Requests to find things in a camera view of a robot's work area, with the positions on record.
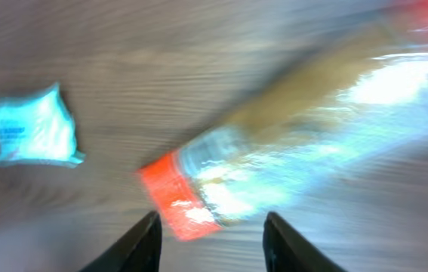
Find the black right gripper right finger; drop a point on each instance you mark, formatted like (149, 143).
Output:
(286, 250)

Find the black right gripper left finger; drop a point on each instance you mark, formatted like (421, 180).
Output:
(138, 250)

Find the teal wipes packet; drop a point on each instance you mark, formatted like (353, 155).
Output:
(38, 129)

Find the red San Remo spaghetti pack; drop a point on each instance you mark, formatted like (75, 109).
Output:
(362, 94)

